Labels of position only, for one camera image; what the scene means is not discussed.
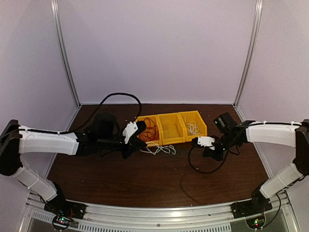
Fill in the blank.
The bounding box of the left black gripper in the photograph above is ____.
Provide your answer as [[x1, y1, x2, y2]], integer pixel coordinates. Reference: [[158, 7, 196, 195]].
[[98, 134, 147, 159]]

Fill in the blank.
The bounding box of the long red wire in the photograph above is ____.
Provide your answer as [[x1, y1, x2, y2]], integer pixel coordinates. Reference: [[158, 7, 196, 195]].
[[138, 117, 160, 142]]

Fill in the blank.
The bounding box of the wire bundle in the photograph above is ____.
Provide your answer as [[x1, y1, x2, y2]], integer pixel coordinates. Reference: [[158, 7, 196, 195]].
[[140, 145, 176, 156]]

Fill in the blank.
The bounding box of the yellow three-compartment bin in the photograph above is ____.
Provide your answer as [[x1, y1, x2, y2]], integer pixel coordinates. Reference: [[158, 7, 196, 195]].
[[136, 111, 208, 147]]

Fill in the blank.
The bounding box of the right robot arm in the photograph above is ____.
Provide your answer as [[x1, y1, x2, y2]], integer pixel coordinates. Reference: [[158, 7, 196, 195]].
[[197, 113, 309, 214]]

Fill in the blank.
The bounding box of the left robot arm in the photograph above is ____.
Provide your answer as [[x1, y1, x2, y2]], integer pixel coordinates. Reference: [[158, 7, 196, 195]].
[[0, 114, 147, 215]]

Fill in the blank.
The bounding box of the right circuit board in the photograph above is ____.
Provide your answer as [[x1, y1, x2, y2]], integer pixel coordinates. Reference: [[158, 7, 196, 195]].
[[245, 216, 266, 230]]

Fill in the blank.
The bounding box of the circuit board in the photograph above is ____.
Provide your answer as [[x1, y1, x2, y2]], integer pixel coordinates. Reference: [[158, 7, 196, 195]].
[[245, 216, 266, 230], [52, 216, 73, 230]]

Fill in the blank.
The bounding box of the left circuit board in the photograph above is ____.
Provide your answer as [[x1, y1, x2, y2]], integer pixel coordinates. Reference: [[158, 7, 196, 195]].
[[52, 216, 73, 230]]

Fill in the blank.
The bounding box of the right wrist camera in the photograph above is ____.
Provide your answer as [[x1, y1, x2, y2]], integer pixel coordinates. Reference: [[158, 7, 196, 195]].
[[192, 136, 215, 150]]

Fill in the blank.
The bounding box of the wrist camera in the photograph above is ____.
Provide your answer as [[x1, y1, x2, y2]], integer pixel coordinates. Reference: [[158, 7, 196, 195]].
[[192, 136, 215, 150], [122, 121, 147, 144]]

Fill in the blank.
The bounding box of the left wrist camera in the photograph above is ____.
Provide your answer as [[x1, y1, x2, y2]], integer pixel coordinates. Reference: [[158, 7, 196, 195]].
[[122, 121, 147, 144]]

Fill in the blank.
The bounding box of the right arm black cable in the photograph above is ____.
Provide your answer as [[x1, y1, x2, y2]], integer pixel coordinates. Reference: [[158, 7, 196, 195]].
[[187, 142, 239, 174]]

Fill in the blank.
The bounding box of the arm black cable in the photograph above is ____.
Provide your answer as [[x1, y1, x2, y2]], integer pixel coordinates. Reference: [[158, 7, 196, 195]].
[[187, 142, 239, 174], [0, 93, 142, 141]]

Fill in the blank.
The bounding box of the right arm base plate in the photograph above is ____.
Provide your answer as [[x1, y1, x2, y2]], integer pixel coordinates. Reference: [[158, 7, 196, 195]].
[[230, 200, 273, 219]]

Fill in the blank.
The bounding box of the aluminium front rail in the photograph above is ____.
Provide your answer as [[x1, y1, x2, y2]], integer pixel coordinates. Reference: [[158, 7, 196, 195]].
[[17, 192, 300, 232]]

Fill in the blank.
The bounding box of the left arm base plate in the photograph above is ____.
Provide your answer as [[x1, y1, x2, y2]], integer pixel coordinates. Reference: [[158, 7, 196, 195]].
[[44, 201, 86, 219]]

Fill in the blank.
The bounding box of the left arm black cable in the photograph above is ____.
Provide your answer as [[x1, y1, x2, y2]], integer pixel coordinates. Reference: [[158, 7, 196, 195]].
[[0, 93, 142, 141]]

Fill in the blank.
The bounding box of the right aluminium frame post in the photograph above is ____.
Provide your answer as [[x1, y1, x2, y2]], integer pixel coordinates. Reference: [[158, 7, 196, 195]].
[[233, 0, 263, 108]]

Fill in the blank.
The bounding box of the aluminium frame post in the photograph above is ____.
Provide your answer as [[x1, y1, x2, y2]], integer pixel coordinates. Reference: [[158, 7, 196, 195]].
[[50, 0, 82, 108], [233, 0, 263, 108]]

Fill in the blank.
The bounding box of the left aluminium frame post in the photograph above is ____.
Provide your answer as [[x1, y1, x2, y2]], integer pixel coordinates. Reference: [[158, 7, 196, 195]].
[[50, 0, 82, 108]]

